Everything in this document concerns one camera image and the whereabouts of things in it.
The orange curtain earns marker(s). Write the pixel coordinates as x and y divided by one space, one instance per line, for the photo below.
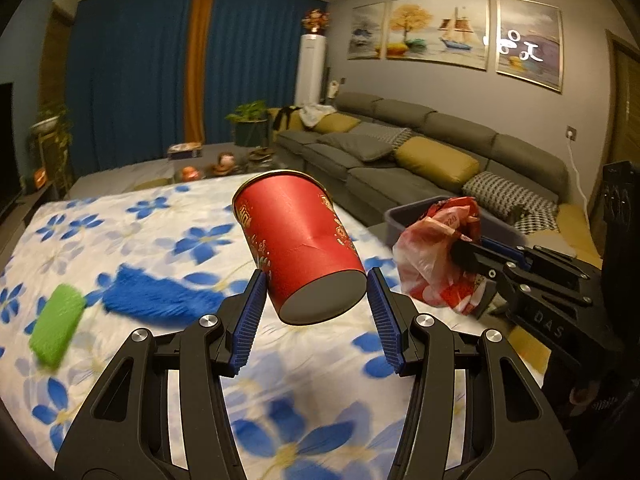
200 65

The houndstooth pillow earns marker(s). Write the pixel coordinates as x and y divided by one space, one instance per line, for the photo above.
500 192
395 135
532 221

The orange round toy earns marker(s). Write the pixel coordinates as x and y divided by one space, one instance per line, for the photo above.
190 174

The grey sectional sofa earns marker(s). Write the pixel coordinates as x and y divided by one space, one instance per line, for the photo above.
370 180

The grey plastic bin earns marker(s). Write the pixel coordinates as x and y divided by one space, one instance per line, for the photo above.
400 220

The white item beside air conditioner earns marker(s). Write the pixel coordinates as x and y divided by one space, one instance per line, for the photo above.
334 89

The floral printed blanket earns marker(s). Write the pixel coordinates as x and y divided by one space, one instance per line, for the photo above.
150 230

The potted plant white bowl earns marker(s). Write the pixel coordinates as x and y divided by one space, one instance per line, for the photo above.
50 132

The wall socket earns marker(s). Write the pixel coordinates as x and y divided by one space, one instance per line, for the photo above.
571 132

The white clothes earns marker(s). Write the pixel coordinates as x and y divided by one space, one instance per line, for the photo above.
315 112

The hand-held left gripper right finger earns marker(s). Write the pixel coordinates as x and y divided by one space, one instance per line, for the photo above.
385 320

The red paper cup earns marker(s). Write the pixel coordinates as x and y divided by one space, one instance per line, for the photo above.
300 245

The green sponge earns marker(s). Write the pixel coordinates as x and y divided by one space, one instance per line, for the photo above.
55 322

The small yellow pillow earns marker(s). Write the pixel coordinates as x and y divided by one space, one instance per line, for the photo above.
337 122

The sailboat painting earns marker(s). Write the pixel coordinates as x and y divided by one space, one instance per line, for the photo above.
437 27

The purple abstract painting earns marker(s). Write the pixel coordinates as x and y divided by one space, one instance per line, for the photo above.
530 42

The blue fuzzy cloth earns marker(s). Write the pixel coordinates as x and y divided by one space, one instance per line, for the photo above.
150 295

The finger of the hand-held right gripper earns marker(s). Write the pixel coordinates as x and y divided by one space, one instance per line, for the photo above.
480 267
550 260

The grey pillow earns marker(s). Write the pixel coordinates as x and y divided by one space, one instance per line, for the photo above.
367 147

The blue curtain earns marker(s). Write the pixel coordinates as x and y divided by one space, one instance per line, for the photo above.
255 55
130 75

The flower ornament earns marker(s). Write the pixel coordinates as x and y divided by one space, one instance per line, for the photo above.
316 19

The white standing air conditioner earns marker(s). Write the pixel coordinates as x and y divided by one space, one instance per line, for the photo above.
310 70

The small figurine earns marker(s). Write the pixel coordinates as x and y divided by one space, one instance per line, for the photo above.
225 162

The red white plastic bag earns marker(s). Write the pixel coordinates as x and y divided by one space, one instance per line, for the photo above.
430 260

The narrow landscape painting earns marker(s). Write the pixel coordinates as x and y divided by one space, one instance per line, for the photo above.
367 30

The flat printed box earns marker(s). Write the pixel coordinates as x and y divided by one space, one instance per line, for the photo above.
185 149

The potted plant dark pot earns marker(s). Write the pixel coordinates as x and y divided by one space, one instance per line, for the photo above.
247 120

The wooden wall panel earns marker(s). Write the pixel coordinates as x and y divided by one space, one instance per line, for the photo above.
54 55

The black television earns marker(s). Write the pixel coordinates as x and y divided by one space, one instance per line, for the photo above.
5 145

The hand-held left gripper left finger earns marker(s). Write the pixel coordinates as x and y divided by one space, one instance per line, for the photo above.
250 315

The large yellow pillow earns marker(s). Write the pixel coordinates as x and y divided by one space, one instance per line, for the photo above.
437 160

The wooden door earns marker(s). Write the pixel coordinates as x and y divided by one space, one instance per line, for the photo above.
622 95

